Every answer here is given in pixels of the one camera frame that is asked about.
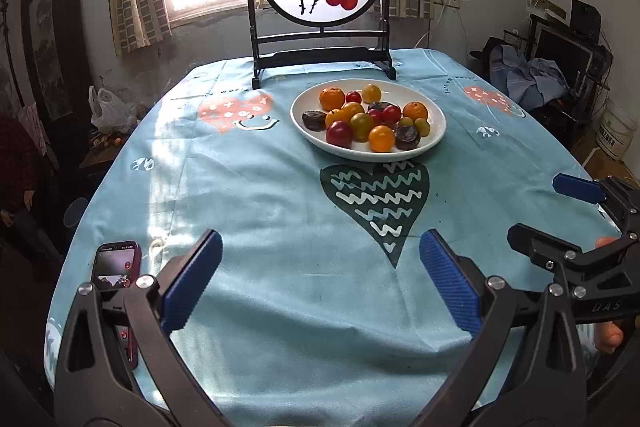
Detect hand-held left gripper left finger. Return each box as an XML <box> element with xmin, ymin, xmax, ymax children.
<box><xmin>54</xmin><ymin>228</ymin><xmax>236</xmax><ymax>427</ymax></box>

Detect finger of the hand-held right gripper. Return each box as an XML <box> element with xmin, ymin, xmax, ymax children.
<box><xmin>507</xmin><ymin>223</ymin><xmax>640</xmax><ymax>298</ymax></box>
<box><xmin>552</xmin><ymin>173</ymin><xmax>640</xmax><ymax>238</ymax></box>

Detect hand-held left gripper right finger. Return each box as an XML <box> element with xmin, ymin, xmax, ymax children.
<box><xmin>407</xmin><ymin>228</ymin><xmax>588</xmax><ymax>427</ymax></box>

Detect white round plate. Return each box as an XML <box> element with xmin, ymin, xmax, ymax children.
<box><xmin>290</xmin><ymin>78</ymin><xmax>447</xmax><ymax>162</ymax></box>

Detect large orange mandarin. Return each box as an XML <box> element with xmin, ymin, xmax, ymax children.
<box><xmin>319</xmin><ymin>87</ymin><xmax>347</xmax><ymax>112</ymax></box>

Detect person's right hand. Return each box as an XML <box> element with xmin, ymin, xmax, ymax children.
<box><xmin>594</xmin><ymin>236</ymin><xmax>626</xmax><ymax>355</ymax></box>

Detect white plastic bucket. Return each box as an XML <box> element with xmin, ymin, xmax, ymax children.
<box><xmin>597</xmin><ymin>96</ymin><xmax>638</xmax><ymax>160</ymax></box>

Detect smartphone with red case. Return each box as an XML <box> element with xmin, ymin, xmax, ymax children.
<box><xmin>91</xmin><ymin>240</ymin><xmax>141</xmax><ymax>370</ymax></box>

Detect light blue printed tablecloth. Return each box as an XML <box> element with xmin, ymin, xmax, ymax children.
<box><xmin>44</xmin><ymin>48</ymin><xmax>626</xmax><ymax>427</ymax></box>

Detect blue crumpled clothes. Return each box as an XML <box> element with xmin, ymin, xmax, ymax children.
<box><xmin>489</xmin><ymin>44</ymin><xmax>571</xmax><ymax>110</ymax></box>

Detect black monitor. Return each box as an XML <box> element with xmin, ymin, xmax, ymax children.
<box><xmin>532</xmin><ymin>24</ymin><xmax>596</xmax><ymax>88</ymax></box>

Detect black hat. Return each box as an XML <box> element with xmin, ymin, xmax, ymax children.
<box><xmin>470</xmin><ymin>37</ymin><xmax>506</xmax><ymax>62</ymax></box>

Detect black speaker box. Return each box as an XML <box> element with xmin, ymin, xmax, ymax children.
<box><xmin>571</xmin><ymin>0</ymin><xmax>601</xmax><ymax>40</ymax></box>

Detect cardboard box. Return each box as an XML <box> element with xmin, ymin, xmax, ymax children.
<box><xmin>530</xmin><ymin>0</ymin><xmax>568</xmax><ymax>20</ymax></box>

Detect large red tomato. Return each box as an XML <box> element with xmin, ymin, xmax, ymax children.
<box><xmin>326</xmin><ymin>120</ymin><xmax>354</xmax><ymax>146</ymax></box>

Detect white plastic bag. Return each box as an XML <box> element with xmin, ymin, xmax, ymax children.
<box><xmin>89</xmin><ymin>86</ymin><xmax>141</xmax><ymax>134</ymax></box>

